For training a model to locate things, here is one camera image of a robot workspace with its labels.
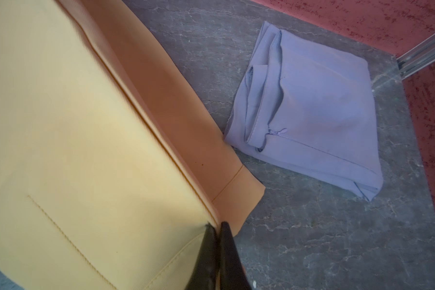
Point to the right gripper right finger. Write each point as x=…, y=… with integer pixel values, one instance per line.
x=232, y=274

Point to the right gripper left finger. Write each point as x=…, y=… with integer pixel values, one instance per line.
x=206, y=267

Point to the yellow skirt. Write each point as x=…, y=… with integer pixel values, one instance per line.
x=110, y=165

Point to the lavender skirt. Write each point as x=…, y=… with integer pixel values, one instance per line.
x=308, y=108

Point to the right aluminium corner post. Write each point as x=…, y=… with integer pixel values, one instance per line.
x=417, y=58

